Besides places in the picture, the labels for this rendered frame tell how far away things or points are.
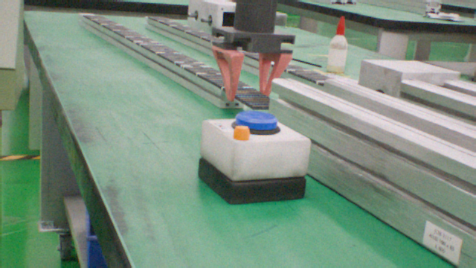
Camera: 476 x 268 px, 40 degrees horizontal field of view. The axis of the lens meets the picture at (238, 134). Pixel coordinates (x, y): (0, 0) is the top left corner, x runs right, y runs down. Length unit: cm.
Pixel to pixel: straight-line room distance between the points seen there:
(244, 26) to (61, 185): 135
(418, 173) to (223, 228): 17
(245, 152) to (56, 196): 161
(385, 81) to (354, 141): 28
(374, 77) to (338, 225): 37
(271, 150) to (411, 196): 13
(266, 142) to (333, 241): 11
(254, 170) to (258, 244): 9
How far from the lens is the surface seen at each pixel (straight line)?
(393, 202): 59
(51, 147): 210
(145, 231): 53
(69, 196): 215
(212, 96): 99
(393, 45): 343
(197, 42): 154
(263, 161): 59
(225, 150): 59
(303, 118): 70
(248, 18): 89
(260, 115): 62
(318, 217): 59
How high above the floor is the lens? 99
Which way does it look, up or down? 15 degrees down
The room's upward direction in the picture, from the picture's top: 6 degrees clockwise
